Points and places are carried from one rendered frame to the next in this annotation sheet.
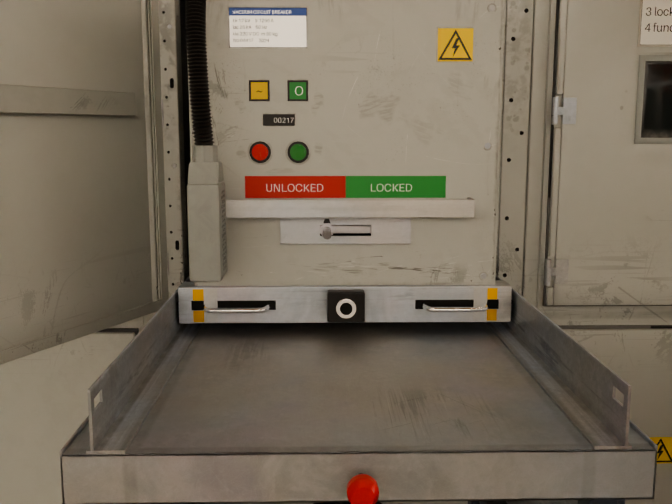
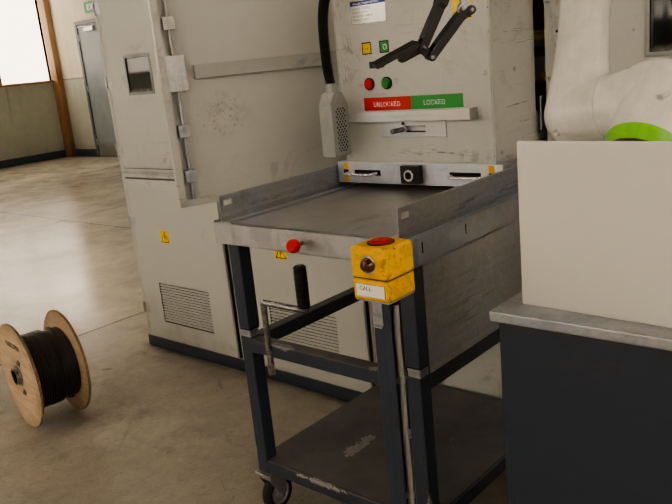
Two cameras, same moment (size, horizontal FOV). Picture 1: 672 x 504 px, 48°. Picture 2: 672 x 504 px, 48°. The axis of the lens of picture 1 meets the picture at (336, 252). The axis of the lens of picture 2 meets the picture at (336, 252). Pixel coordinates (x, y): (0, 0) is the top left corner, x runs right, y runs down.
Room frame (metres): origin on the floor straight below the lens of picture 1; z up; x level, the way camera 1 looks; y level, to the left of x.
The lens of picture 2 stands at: (-0.44, -1.24, 1.22)
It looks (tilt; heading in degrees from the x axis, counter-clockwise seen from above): 14 degrees down; 43
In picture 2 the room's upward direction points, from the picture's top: 6 degrees counter-clockwise
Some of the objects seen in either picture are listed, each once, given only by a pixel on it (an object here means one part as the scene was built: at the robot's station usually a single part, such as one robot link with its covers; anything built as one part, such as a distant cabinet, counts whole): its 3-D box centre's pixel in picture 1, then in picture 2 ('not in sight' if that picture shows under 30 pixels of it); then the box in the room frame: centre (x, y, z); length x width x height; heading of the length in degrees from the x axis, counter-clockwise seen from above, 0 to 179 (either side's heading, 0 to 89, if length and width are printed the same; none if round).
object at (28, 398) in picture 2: not in sight; (43, 367); (0.73, 1.43, 0.20); 0.40 x 0.22 x 0.40; 84
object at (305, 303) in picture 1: (345, 301); (419, 172); (1.22, -0.02, 0.90); 0.54 x 0.05 x 0.06; 91
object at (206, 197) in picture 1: (207, 220); (335, 124); (1.13, 0.19, 1.04); 0.08 x 0.05 x 0.17; 1
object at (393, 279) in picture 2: not in sight; (382, 269); (0.56, -0.41, 0.85); 0.08 x 0.08 x 0.10; 1
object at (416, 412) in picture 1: (348, 372); (390, 210); (1.08, -0.02, 0.82); 0.68 x 0.62 x 0.06; 1
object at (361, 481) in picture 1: (362, 487); (296, 245); (0.72, -0.03, 0.82); 0.04 x 0.03 x 0.03; 1
